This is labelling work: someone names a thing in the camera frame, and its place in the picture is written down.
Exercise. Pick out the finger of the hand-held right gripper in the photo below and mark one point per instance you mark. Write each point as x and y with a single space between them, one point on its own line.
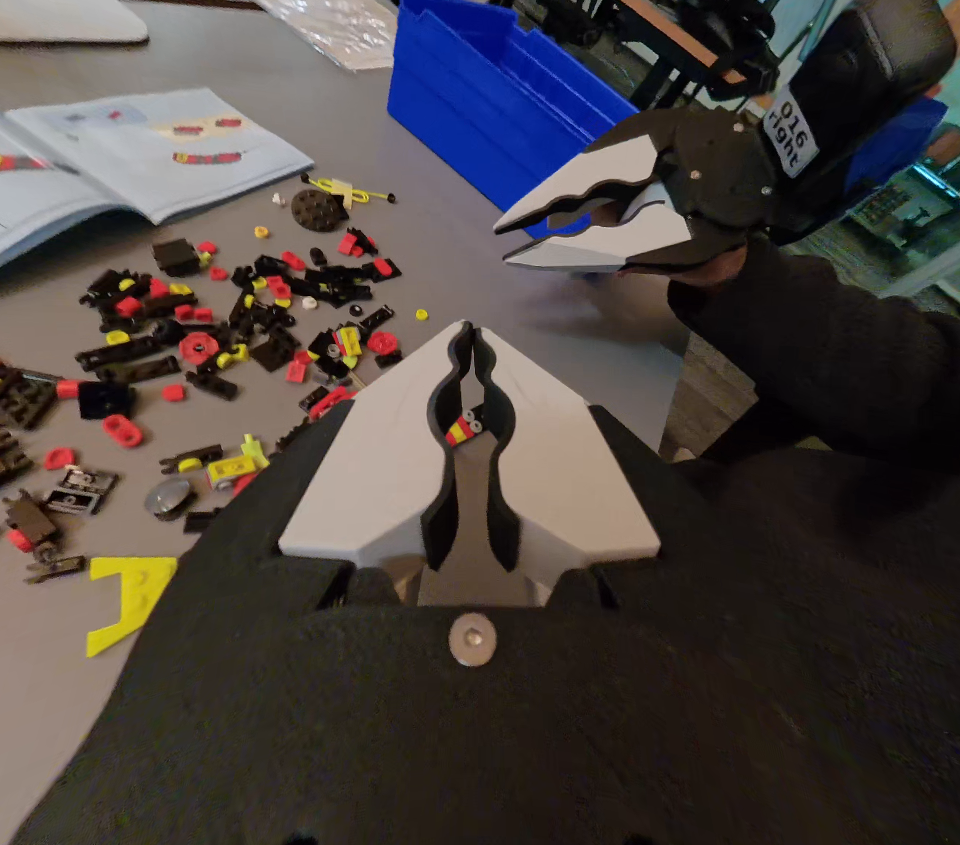
622 249
592 174

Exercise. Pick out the person's right hand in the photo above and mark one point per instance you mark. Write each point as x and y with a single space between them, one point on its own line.
705 269

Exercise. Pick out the pile of loose lego pieces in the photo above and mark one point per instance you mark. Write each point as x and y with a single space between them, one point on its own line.
196 348

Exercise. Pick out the red yellow black lego assembly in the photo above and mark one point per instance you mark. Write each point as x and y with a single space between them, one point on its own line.
461 429

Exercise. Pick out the lego instruction booklet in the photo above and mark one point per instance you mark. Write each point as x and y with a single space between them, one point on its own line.
187 155

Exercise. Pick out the large black round lego plate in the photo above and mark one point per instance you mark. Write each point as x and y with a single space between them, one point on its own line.
315 211

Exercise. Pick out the blue plastic bin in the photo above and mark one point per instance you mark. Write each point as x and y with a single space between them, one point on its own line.
465 102

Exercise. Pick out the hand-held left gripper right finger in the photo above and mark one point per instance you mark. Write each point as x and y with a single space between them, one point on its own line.
577 485

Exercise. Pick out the person's right forearm black sleeve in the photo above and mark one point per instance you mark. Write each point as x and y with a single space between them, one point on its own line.
825 350

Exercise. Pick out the blue rounded object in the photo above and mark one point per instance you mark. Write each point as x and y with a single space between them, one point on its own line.
900 147

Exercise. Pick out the black backpack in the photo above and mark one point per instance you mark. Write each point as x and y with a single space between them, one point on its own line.
731 35

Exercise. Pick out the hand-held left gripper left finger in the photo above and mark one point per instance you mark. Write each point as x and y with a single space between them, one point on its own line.
360 485

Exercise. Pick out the yellow notched lego wedge plate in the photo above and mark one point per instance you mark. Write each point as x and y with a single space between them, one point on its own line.
139 590

